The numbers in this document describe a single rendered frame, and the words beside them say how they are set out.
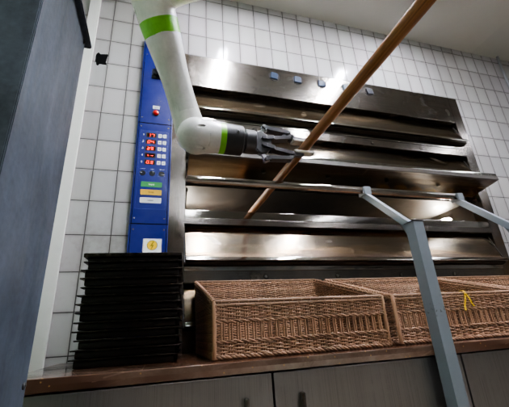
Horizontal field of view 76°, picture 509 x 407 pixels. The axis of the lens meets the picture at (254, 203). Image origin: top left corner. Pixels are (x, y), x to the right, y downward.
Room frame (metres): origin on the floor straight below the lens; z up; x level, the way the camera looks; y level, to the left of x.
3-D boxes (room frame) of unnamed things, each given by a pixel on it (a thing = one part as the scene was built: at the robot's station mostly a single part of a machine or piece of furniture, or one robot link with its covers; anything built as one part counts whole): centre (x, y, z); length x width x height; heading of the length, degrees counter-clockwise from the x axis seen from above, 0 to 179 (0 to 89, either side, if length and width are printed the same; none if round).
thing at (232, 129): (0.87, 0.05, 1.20); 0.12 x 0.06 x 0.09; 18
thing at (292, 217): (1.68, -0.53, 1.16); 1.80 x 0.06 x 0.04; 107
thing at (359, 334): (1.24, -0.06, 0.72); 0.56 x 0.49 x 0.28; 107
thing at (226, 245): (1.66, -0.54, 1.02); 1.79 x 0.11 x 0.19; 107
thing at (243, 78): (1.69, -0.53, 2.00); 1.80 x 0.08 x 0.21; 107
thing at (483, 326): (1.41, -0.63, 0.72); 0.56 x 0.49 x 0.28; 105
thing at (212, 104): (1.66, -0.54, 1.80); 1.79 x 0.11 x 0.19; 107
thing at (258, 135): (0.89, -0.02, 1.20); 0.09 x 0.07 x 0.08; 108
